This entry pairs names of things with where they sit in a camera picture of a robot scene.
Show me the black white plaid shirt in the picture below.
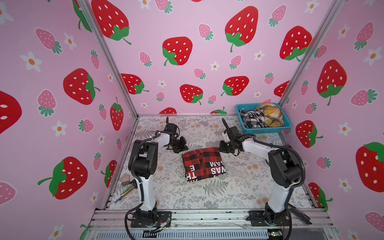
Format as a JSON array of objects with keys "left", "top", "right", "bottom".
[{"left": 239, "top": 109, "right": 267, "bottom": 129}]

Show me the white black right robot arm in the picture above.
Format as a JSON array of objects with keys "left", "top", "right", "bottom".
[{"left": 219, "top": 119, "right": 306, "bottom": 226}]

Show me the red black plaid shirt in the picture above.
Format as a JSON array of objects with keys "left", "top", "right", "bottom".
[{"left": 182, "top": 148, "right": 227, "bottom": 182}]

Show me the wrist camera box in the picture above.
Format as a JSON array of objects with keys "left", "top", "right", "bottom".
[
  {"left": 223, "top": 126, "right": 242, "bottom": 142},
  {"left": 164, "top": 123, "right": 178, "bottom": 137}
]

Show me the small brown block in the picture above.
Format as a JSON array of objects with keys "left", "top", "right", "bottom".
[{"left": 121, "top": 176, "right": 131, "bottom": 186}]

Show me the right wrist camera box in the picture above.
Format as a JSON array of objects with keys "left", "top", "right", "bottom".
[{"left": 223, "top": 126, "right": 242, "bottom": 142}]

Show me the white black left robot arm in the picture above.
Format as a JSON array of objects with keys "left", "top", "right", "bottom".
[{"left": 124, "top": 118, "right": 189, "bottom": 240}]

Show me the teal plastic laundry basket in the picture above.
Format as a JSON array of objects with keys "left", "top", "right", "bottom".
[{"left": 236, "top": 103, "right": 292, "bottom": 135}]

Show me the bundle of coloured wires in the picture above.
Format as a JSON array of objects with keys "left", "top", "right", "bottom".
[{"left": 113, "top": 184, "right": 138, "bottom": 204}]

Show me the yellow plaid shirt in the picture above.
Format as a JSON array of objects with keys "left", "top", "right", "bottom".
[{"left": 256, "top": 103, "right": 285, "bottom": 128}]

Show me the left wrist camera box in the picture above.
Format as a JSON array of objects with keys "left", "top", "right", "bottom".
[{"left": 164, "top": 123, "right": 178, "bottom": 137}]

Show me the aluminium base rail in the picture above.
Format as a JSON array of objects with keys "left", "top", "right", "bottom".
[{"left": 84, "top": 209, "right": 341, "bottom": 240}]

